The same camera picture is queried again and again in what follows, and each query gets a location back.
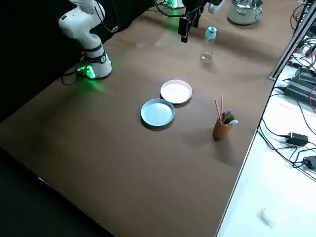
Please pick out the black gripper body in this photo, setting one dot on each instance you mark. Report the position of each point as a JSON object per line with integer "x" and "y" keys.
{"x": 195, "y": 6}

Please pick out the clear glass jar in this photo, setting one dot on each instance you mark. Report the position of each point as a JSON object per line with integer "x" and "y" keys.
{"x": 207, "y": 53}

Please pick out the glass pot lid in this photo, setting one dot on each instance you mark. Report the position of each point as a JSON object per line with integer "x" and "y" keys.
{"x": 247, "y": 3}

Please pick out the steel cooking pot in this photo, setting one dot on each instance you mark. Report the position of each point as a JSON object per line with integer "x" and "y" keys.
{"x": 243, "y": 16}

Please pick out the pink plate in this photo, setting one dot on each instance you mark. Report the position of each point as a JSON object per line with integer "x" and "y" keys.
{"x": 176, "y": 91}

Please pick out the pink chopstick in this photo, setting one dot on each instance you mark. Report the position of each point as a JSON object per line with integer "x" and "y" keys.
{"x": 222, "y": 106}
{"x": 217, "y": 109}

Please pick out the light-blue plate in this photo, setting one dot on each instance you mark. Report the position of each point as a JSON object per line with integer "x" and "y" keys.
{"x": 158, "y": 112}

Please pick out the grey spoon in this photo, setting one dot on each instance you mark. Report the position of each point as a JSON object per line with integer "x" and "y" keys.
{"x": 227, "y": 114}

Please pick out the light-blue spoon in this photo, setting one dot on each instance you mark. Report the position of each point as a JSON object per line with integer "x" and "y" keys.
{"x": 233, "y": 122}

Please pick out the brown utensil cup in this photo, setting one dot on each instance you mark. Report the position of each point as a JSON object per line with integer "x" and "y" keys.
{"x": 222, "y": 130}

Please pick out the black power brick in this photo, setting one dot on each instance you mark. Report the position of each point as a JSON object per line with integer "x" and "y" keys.
{"x": 307, "y": 74}
{"x": 300, "y": 92}

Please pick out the small black adapter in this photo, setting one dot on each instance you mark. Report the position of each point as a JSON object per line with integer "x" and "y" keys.
{"x": 297, "y": 138}
{"x": 310, "y": 161}

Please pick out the small clear plastic box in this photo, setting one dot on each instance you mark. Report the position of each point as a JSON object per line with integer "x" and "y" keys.
{"x": 266, "y": 217}

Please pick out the aluminium frame post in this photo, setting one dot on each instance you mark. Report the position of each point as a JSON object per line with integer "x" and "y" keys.
{"x": 291, "y": 44}

